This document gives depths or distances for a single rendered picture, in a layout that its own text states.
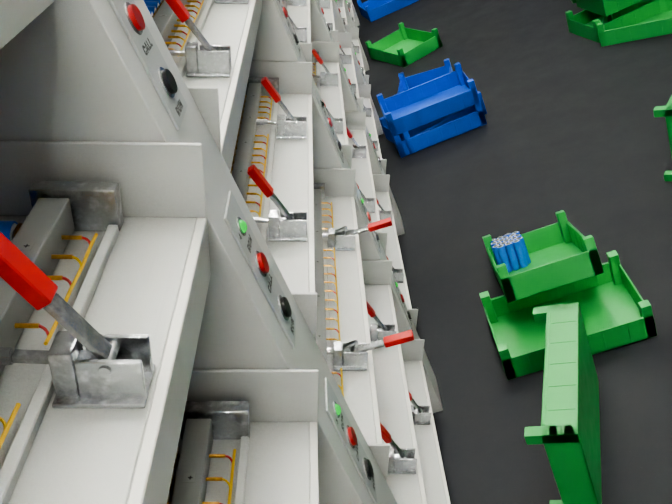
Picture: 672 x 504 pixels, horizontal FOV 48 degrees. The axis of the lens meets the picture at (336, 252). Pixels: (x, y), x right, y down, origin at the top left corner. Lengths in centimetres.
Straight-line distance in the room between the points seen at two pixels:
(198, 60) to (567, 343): 84
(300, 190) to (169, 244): 45
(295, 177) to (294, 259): 19
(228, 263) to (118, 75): 14
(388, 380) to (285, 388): 61
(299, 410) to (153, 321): 21
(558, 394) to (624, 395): 28
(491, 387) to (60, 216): 124
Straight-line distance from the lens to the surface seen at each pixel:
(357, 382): 89
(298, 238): 80
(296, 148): 101
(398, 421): 110
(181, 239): 47
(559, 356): 132
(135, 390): 35
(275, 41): 117
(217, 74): 73
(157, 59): 51
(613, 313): 168
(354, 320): 98
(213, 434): 58
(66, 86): 47
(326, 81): 175
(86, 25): 46
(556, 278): 161
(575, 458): 125
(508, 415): 153
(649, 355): 158
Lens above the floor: 110
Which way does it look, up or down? 30 degrees down
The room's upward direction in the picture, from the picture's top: 24 degrees counter-clockwise
